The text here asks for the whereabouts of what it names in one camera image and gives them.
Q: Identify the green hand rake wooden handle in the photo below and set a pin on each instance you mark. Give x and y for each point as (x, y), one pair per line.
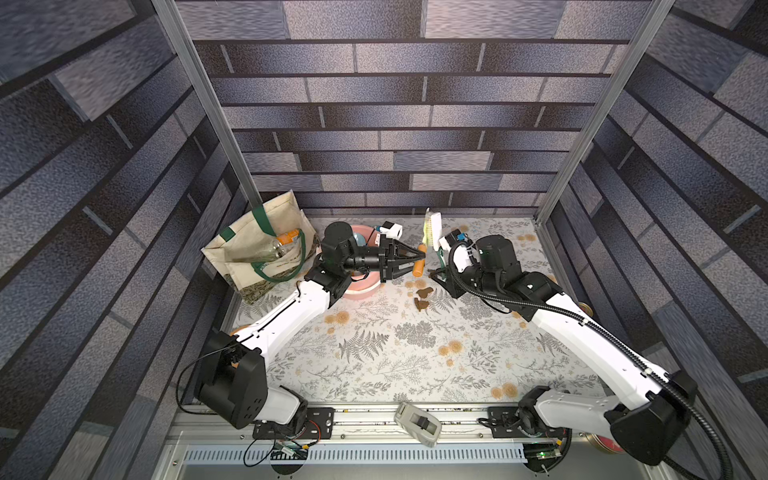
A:
(426, 243)

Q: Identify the brown soil clump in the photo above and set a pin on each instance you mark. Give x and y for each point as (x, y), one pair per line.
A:
(420, 304)
(424, 292)

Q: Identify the white green hand brush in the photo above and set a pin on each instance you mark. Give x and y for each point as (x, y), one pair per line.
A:
(435, 235)

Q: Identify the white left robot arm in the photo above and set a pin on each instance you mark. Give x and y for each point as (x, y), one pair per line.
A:
(231, 372)

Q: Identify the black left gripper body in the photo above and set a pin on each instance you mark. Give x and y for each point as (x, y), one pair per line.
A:
(364, 259)

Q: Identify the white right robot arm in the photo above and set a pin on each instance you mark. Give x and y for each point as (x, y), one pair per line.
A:
(648, 408)

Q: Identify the pink plastic bucket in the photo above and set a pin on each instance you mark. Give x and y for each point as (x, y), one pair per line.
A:
(363, 286)

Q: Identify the cream canvas tote bag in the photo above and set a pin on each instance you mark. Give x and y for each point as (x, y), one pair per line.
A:
(265, 247)

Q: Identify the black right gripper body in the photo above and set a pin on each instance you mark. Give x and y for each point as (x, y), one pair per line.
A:
(450, 264)

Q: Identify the grey tape dispenser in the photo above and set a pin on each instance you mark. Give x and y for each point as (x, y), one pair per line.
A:
(419, 424)

